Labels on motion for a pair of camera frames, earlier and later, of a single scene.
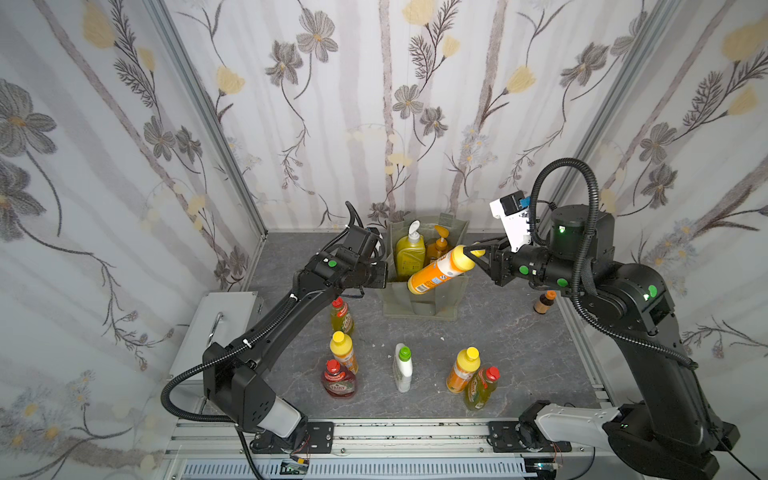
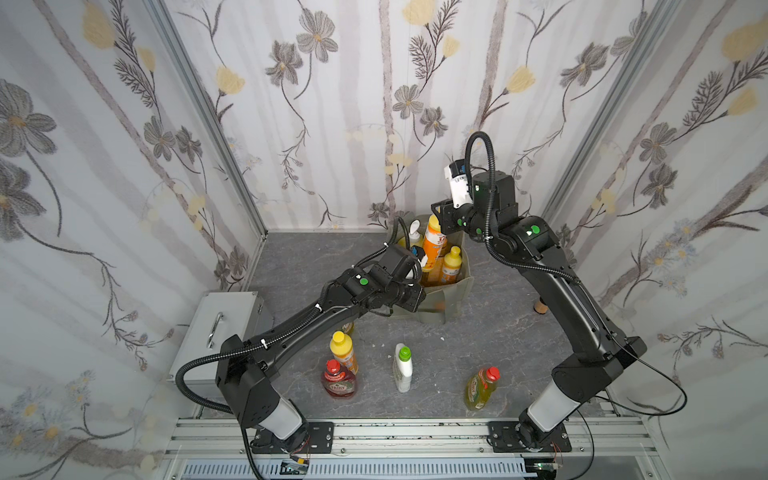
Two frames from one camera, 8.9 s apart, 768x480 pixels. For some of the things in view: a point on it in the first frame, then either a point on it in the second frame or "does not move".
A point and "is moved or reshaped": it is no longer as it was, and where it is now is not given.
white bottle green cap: x=402 y=367 does not move
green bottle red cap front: x=479 y=388 does not move
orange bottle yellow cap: x=341 y=346 does not move
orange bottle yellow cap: x=457 y=260 is moved or reshaped
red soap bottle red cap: x=337 y=380 does not move
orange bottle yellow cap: x=466 y=363 to x=433 y=244
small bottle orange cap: x=545 y=301 does not move
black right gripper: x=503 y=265 to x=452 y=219
